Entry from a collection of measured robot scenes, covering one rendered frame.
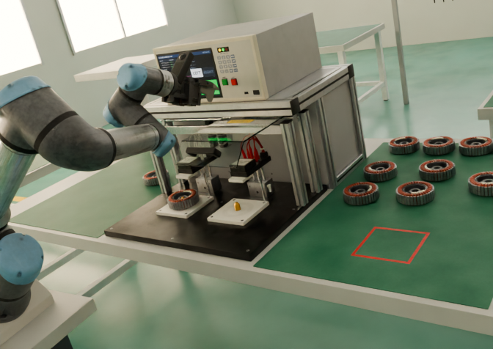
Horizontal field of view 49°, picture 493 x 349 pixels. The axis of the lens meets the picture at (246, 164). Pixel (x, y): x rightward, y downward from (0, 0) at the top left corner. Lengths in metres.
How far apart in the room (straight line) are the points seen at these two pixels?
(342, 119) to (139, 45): 6.14
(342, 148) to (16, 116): 1.16
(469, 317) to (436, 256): 0.23
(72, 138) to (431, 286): 0.86
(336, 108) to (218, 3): 7.46
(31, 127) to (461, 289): 0.99
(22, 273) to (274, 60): 0.97
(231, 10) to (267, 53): 7.79
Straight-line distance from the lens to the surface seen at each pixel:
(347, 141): 1.99
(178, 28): 8.50
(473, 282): 1.35
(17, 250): 1.45
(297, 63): 1.90
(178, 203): 1.90
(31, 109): 1.19
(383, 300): 1.34
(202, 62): 1.84
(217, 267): 1.59
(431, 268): 1.41
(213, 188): 2.01
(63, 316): 1.61
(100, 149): 1.19
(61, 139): 1.16
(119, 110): 1.54
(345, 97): 1.99
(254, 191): 1.89
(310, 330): 2.49
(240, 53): 1.73
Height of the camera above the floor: 1.51
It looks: 19 degrees down
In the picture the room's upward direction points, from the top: 13 degrees counter-clockwise
